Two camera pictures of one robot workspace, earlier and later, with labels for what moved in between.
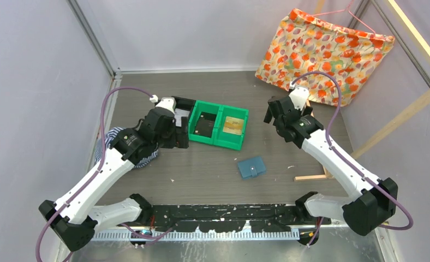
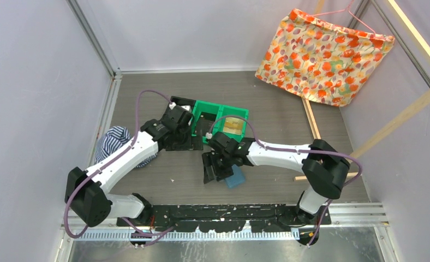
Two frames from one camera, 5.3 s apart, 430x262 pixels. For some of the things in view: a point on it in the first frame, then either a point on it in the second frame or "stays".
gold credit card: x=233 y=125 stays
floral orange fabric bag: x=303 y=43 stays
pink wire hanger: x=346 y=10 stays
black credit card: x=205 y=124 stays
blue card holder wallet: x=252 y=167 → x=237 y=178
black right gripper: x=308 y=111 → x=209 y=158
